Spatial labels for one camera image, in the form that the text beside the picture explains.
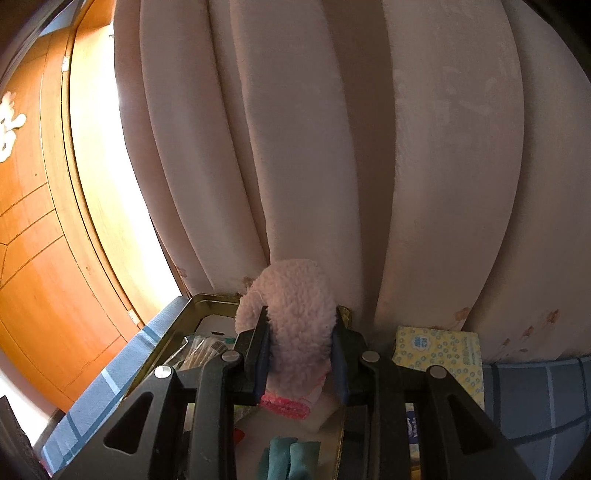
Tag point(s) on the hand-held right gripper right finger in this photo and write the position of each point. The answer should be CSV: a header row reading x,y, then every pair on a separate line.
x,y
339,367

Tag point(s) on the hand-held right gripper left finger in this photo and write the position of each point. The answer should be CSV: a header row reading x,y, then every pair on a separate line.
x,y
261,357

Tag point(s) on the white cloth with pink trim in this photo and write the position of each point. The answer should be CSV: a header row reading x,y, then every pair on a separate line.
x,y
286,406

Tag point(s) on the pink fluffy puff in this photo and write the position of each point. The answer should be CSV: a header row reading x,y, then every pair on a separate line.
x,y
300,314

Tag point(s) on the gold rectangular tin box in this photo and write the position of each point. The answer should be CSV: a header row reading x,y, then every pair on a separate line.
x,y
203,307

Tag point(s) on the white foam block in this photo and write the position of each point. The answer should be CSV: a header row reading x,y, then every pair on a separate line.
x,y
325,410

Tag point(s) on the cotton swab pack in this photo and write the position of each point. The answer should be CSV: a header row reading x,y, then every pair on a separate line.
x,y
205,353

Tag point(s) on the yellow patterned tissue box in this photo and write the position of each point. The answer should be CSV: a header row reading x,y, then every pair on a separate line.
x,y
438,348

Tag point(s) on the teal folded cloth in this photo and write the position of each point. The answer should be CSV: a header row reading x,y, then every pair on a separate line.
x,y
291,459

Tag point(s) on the wooden door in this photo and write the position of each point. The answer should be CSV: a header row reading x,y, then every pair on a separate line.
x,y
41,254

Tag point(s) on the blue checked tablecloth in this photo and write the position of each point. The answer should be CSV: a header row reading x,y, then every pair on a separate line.
x,y
531,401

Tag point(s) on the floral cream curtain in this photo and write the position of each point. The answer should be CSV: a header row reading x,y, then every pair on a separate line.
x,y
314,138

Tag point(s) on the white door ornament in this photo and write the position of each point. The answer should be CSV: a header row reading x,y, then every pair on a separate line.
x,y
7,124

